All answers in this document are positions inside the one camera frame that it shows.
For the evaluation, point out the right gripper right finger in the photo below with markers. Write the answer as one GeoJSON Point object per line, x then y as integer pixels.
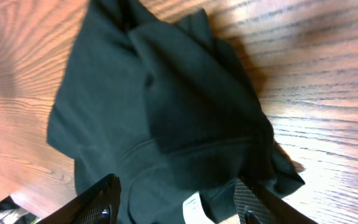
{"type": "Point", "coordinates": [257, 205]}

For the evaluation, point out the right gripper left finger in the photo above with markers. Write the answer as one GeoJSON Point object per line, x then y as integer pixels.
{"type": "Point", "coordinates": [97, 205]}

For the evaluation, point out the black t-shirt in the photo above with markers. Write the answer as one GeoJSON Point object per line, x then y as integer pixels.
{"type": "Point", "coordinates": [166, 107]}

